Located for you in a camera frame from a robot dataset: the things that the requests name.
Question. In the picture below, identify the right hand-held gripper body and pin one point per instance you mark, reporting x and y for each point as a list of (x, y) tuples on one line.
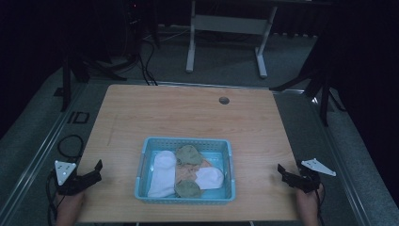
[(309, 180)]

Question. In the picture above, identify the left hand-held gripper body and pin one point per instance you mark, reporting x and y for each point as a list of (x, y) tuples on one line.
[(72, 182)]

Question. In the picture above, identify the person's left hand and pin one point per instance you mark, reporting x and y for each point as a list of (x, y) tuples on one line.
[(69, 198)]

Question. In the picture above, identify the person's right hand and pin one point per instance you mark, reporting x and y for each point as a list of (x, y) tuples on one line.
[(307, 197)]

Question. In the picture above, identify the long white sock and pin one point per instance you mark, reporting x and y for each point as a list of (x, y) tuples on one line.
[(163, 175)]

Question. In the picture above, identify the short white sock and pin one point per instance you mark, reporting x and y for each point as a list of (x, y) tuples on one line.
[(209, 178)]

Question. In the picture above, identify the peach sock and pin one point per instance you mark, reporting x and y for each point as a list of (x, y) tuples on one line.
[(185, 174)]

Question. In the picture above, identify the green sock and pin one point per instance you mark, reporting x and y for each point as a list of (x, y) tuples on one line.
[(188, 155), (188, 189)]

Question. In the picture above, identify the blue plastic basket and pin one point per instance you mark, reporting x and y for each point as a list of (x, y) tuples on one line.
[(188, 201)]

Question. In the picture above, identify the black metal stand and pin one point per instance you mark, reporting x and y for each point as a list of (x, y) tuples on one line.
[(70, 69), (316, 78)]

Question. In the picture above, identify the white desk frame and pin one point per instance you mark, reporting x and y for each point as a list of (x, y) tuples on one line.
[(230, 24)]

